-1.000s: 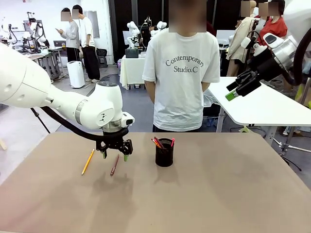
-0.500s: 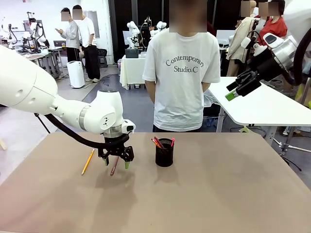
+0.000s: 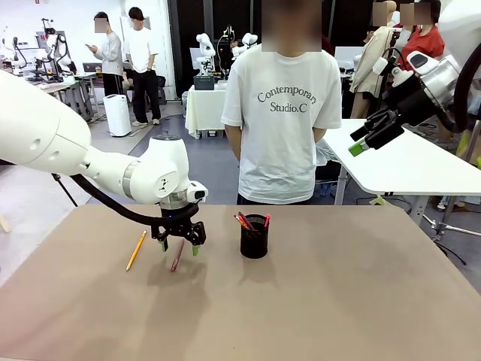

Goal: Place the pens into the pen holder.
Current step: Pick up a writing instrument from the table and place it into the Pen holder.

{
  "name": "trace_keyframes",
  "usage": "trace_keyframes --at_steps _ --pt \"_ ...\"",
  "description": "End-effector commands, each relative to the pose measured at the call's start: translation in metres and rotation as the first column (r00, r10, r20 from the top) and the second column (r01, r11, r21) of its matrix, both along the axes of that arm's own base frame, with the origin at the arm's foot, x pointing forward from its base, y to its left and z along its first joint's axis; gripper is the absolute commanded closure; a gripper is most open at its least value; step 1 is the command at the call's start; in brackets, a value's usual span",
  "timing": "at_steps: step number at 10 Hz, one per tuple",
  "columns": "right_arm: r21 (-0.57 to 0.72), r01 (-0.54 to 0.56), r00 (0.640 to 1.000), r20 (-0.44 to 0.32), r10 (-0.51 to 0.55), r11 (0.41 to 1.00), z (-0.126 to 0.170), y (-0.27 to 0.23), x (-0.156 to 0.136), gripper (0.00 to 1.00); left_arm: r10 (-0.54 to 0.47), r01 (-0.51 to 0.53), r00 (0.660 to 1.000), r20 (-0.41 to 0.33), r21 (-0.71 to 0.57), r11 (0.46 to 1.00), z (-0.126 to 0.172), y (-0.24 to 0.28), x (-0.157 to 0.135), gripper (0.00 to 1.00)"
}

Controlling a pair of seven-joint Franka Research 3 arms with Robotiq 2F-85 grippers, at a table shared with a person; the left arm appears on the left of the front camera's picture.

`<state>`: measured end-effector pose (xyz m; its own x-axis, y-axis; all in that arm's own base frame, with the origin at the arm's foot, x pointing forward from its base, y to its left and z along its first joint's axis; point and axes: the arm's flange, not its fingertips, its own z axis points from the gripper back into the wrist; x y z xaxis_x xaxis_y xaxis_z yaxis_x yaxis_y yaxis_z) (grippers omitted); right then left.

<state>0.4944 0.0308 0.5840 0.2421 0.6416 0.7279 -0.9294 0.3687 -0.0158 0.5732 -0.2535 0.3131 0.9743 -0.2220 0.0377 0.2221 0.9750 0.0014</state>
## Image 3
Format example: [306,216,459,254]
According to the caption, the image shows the black tripod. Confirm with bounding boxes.
[51,172,80,208]

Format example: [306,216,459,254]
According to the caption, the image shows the man in grey top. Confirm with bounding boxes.
[85,11,126,97]

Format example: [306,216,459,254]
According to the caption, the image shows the mannequin in beige coat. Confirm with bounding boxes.
[350,0,396,120]

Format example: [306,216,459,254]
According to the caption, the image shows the white air purifier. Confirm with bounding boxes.
[102,94,133,138]

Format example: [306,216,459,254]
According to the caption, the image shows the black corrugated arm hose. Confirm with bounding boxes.
[452,44,481,133]
[68,174,167,227]

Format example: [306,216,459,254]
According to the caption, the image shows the black mesh pen holder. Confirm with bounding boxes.
[240,214,271,259]

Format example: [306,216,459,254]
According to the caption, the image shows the white work table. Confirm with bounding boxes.
[320,117,481,207]

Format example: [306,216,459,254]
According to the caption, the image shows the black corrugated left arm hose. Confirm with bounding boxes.
[68,174,167,227]

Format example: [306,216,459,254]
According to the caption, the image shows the dark red pen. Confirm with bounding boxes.
[170,239,186,273]

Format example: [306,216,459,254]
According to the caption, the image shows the figure in maroon top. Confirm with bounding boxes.
[321,26,336,58]

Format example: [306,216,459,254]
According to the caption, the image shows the man in plain white T-shirt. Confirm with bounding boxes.
[123,6,162,127]

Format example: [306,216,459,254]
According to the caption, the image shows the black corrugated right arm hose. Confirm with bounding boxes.
[452,44,481,133]

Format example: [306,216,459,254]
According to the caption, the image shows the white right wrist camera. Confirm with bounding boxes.
[372,56,413,90]

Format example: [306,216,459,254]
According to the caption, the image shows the maroon pen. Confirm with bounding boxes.
[237,211,256,231]

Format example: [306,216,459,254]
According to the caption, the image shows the black stool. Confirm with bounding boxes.
[155,75,168,106]

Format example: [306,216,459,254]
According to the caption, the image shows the woman in red shirt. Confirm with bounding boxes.
[397,0,447,73]

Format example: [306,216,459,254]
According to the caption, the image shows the yellow pencil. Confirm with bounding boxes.
[126,229,148,272]

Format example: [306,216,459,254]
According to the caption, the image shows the grey background desk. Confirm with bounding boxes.
[37,73,100,122]

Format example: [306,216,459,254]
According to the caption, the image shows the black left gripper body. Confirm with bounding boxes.
[157,203,200,237]

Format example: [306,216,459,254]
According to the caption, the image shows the person in white printed T-shirt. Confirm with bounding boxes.
[219,0,343,206]

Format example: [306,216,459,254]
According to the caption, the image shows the metal light stand legs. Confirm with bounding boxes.
[422,195,481,242]

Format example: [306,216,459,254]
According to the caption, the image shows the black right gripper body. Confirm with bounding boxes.
[383,76,441,128]

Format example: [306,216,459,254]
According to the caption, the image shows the black box on clothed table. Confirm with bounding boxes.
[192,74,217,92]

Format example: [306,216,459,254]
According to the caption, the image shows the table with white cloth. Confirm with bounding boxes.
[184,83,231,141]

